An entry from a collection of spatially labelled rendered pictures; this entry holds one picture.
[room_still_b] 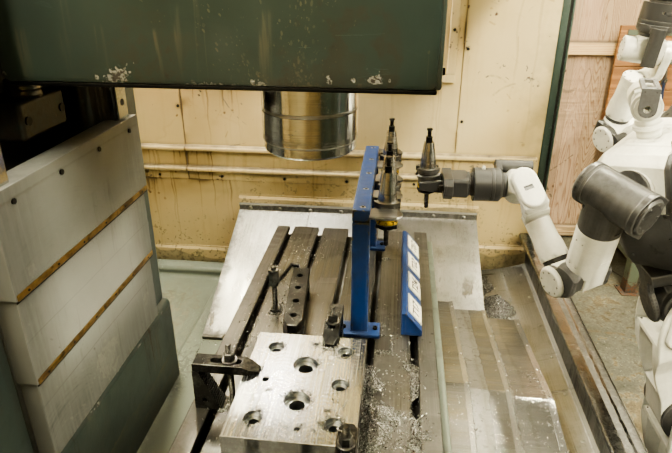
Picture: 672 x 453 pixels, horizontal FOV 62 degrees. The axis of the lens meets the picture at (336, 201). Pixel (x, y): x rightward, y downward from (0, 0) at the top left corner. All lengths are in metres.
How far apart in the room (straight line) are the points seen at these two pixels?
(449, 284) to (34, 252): 1.31
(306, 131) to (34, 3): 0.42
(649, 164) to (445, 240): 0.90
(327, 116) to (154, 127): 1.37
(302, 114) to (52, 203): 0.45
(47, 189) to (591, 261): 1.08
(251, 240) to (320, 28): 1.36
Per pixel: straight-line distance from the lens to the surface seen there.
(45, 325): 1.09
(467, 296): 1.91
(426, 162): 1.46
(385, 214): 1.22
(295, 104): 0.87
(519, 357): 1.67
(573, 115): 3.84
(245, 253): 2.03
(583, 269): 1.36
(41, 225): 1.03
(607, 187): 1.24
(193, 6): 0.83
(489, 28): 1.94
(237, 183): 2.15
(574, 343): 1.63
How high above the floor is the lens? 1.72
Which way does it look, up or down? 23 degrees down
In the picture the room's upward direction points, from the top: straight up
